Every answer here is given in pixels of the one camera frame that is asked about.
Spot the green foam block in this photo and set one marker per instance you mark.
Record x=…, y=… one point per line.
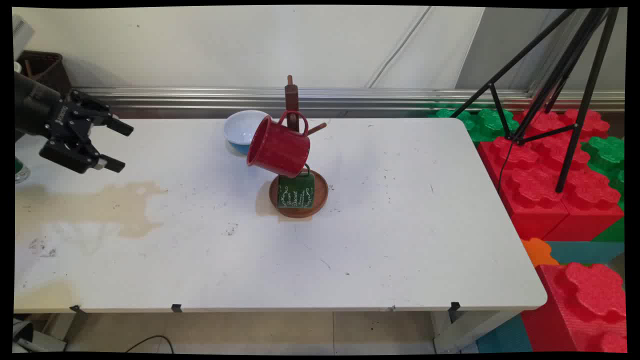
x=487, y=122
x=607, y=152

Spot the orange foam piece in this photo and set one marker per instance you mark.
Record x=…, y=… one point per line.
x=537, y=251

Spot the aluminium wall rail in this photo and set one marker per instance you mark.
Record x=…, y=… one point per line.
x=350, y=98

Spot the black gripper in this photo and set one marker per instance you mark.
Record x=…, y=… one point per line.
x=37, y=107

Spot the teal foam mat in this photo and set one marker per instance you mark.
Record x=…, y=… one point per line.
x=505, y=337
x=585, y=252

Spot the white and blue bowl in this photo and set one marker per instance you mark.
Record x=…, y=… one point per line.
x=240, y=127

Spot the black tripod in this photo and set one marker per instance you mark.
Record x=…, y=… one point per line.
x=575, y=75

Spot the brown wooden mug tree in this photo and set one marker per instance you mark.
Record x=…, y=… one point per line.
x=291, y=100

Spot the dark brown basket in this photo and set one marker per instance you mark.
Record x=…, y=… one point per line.
x=45, y=70

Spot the green printed mug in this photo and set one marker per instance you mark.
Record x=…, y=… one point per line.
x=296, y=192

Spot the black table edge clip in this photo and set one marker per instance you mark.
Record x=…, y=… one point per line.
x=176, y=308
x=454, y=309
x=77, y=309

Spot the large red foam block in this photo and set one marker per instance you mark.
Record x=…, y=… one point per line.
x=535, y=190
x=585, y=300

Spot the red enamel mug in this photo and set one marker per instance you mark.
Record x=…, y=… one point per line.
x=282, y=147

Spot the white table leg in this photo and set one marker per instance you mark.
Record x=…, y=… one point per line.
x=470, y=332

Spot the green glass object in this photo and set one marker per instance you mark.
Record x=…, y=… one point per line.
x=20, y=170

